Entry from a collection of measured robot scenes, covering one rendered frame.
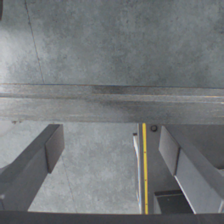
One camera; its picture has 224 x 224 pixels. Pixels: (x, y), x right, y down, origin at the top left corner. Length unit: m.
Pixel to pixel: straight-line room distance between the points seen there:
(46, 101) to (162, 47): 0.87
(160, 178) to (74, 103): 0.75
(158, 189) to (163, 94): 0.75
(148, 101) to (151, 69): 0.78
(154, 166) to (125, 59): 0.62
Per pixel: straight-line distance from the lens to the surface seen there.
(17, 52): 1.15
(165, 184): 0.96
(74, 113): 0.26
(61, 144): 0.16
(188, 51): 1.10
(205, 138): 0.89
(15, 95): 0.30
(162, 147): 0.16
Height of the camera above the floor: 1.00
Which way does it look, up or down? 72 degrees down
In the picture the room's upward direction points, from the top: 180 degrees clockwise
